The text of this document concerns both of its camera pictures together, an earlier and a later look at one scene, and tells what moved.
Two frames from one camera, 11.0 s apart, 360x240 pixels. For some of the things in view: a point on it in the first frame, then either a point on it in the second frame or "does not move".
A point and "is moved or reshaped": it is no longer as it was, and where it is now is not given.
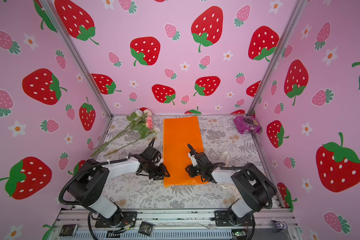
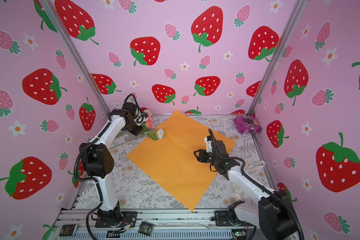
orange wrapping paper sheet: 178,134 is moved or reshaped
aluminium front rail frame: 273,224 does not move
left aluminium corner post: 62,29 does not move
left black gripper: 162,173 to 140,128
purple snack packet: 248,125 does not move
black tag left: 68,230 does not move
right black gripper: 190,170 to 201,157
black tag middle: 146,228 does not move
